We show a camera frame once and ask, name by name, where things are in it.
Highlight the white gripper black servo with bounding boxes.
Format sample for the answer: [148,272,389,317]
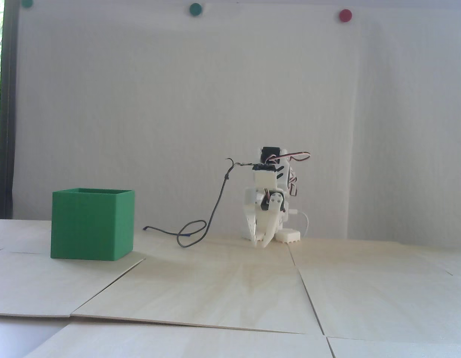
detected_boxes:
[244,188,286,249]

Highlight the green box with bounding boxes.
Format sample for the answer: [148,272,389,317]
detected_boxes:
[50,188,136,261]

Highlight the light plywood board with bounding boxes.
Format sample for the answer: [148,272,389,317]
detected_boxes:
[0,219,53,256]
[288,240,461,344]
[24,321,337,358]
[71,258,325,335]
[0,248,146,318]
[133,229,296,267]
[326,336,461,358]

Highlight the white backdrop sheet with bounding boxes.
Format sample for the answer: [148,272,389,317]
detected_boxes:
[15,2,369,239]

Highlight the white power cable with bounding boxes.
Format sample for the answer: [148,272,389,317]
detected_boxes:
[289,210,310,239]

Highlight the wrist camera on white mount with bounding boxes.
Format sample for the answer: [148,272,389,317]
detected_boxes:
[252,163,281,188]

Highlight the red black servo wires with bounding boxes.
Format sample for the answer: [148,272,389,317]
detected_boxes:
[270,151,311,197]

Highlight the black camera cable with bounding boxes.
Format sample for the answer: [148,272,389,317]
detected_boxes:
[143,158,255,248]

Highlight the dark window frame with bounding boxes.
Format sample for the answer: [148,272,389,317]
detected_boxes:
[2,0,19,220]

